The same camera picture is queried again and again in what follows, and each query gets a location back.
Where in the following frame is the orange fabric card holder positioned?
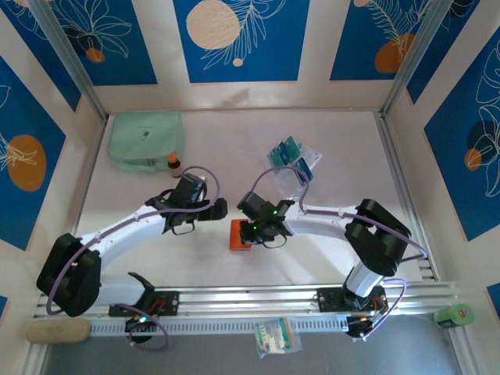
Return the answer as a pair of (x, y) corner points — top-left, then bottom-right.
(229, 218), (259, 252)

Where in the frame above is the teal bank card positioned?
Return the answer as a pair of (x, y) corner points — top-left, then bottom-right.
(279, 136), (302, 161)
(266, 142), (288, 165)

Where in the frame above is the white light blue card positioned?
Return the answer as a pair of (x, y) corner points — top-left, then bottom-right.
(300, 146), (324, 170)

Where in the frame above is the brown bottle with orange cap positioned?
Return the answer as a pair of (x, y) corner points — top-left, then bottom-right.
(167, 153), (184, 179)

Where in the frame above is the mint green medicine bag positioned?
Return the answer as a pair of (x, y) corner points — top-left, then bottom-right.
(107, 109), (186, 173)

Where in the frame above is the clear plastic packet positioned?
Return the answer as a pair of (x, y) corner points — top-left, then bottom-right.
(253, 316), (302, 359)

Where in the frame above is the black left base connector unit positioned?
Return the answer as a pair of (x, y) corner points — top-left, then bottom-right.
(123, 314), (157, 345)

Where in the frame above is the black base connector unit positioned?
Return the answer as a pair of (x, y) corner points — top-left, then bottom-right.
(123, 314), (157, 345)
(346, 314), (386, 343)

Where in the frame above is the black right base connector unit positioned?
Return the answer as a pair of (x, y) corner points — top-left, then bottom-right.
(346, 314), (386, 343)

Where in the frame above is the beige foam pad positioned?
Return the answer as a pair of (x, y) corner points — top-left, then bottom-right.
(26, 318), (91, 345)

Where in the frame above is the green tape roll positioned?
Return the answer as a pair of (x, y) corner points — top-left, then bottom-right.
(434, 303), (476, 329)

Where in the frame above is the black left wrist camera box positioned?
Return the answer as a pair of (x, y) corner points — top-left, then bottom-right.
(174, 174), (207, 203)

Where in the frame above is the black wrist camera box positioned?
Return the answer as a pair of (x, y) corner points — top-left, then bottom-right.
(237, 191), (270, 218)
(174, 174), (207, 203)

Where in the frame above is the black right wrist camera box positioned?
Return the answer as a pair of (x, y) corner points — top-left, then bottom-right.
(237, 191), (270, 218)

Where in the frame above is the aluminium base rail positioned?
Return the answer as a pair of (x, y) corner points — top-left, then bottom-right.
(34, 281), (459, 318)

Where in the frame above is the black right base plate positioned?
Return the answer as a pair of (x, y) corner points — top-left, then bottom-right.
(316, 285), (388, 313)

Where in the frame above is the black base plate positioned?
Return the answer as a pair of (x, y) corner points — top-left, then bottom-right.
(316, 285), (388, 313)
(108, 291), (180, 318)

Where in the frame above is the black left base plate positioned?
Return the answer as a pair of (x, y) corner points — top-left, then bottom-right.
(108, 291), (180, 318)

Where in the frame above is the slotted grey cable duct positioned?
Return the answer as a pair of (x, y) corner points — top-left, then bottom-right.
(89, 315), (348, 336)

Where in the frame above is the aluminium side rail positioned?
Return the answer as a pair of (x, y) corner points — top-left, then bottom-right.
(375, 111), (441, 282)
(60, 116), (109, 274)

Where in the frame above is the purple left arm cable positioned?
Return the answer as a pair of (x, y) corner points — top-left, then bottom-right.
(45, 164), (222, 352)

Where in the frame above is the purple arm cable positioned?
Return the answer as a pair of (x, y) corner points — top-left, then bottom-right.
(45, 164), (222, 352)
(249, 166), (429, 341)

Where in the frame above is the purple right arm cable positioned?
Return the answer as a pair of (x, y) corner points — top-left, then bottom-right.
(249, 166), (429, 341)

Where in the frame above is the blue floral wall panel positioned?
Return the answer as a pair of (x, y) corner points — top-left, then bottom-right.
(173, 0), (311, 84)
(405, 0), (480, 105)
(0, 0), (82, 113)
(0, 56), (67, 252)
(38, 0), (159, 87)
(330, 0), (434, 82)
(423, 37), (500, 242)

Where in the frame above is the aluminium frame post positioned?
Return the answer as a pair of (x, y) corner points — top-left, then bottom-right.
(29, 0), (109, 123)
(379, 0), (460, 118)

